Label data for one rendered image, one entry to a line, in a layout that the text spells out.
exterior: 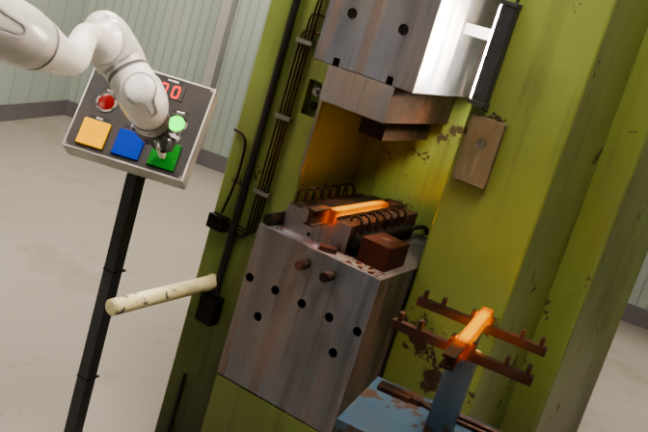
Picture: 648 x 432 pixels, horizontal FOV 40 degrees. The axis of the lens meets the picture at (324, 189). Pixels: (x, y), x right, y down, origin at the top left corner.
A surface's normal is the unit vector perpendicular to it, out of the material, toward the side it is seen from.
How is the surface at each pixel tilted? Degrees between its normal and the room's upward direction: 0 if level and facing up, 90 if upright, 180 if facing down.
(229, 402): 90
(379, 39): 90
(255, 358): 90
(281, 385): 90
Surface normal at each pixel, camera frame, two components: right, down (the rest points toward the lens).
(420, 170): -0.50, 0.06
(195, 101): 0.05, -0.29
